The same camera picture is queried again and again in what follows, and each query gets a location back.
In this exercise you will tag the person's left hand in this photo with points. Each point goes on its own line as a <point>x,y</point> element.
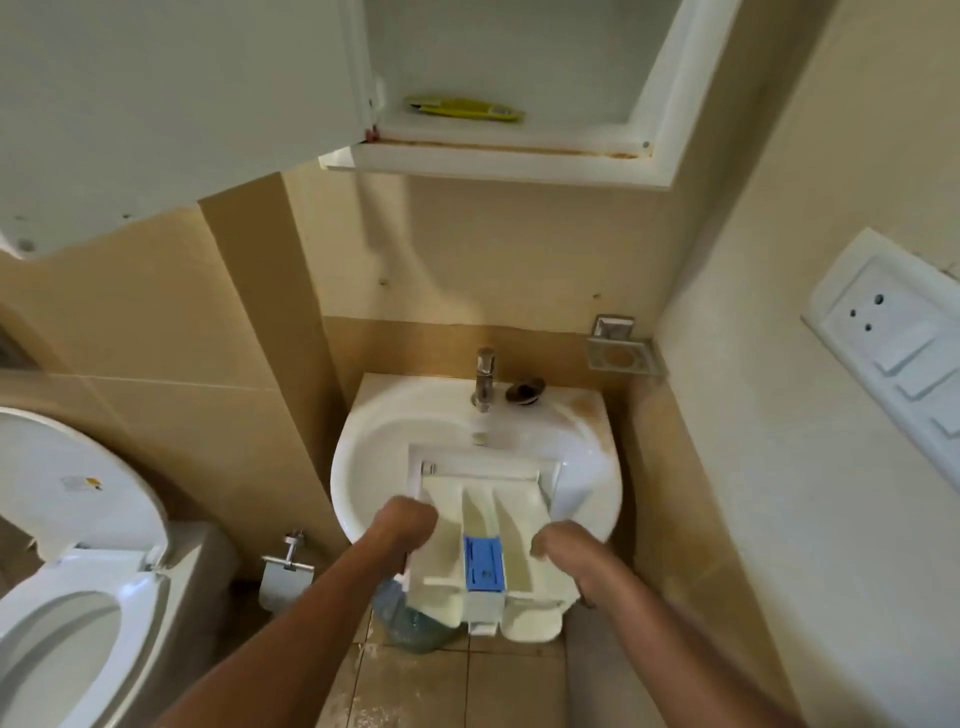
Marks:
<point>401,525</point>

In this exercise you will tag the person's right hand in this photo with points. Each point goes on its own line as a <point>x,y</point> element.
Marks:
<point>570,546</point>

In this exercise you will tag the person's right thumb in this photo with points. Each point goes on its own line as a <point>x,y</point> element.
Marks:
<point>541,541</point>

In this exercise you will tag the white detergent drawer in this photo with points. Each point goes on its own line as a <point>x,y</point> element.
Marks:
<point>487,540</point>

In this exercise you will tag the person's right forearm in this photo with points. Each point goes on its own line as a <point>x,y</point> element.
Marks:
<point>675,652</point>

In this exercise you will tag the person's left forearm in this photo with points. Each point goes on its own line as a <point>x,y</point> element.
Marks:
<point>277,637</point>

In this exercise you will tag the dark round drain plug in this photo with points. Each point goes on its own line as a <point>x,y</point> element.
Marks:
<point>525,391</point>

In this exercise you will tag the white wash basin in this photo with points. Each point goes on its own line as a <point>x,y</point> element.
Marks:
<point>420,450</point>

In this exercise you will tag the clear water bottle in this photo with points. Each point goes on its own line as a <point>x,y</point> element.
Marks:
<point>412,626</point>

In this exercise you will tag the chrome faucet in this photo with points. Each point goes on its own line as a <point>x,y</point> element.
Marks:
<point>484,379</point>

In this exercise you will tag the metal soap holder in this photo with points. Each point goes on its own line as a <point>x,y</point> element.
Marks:
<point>621,349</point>

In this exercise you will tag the chrome toilet paper holder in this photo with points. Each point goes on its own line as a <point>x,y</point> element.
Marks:
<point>285,570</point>

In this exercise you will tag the yellow packet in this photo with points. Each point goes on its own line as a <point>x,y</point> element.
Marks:
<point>465,107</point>

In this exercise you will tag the white toilet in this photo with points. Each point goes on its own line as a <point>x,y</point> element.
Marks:
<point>71,570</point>

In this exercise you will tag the white cabinet door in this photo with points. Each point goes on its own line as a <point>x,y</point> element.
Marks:
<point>172,105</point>

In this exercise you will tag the white switch board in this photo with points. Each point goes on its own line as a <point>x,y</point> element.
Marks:
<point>892,337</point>

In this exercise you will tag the white wall cabinet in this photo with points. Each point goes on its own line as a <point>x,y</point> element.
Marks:
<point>525,90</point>

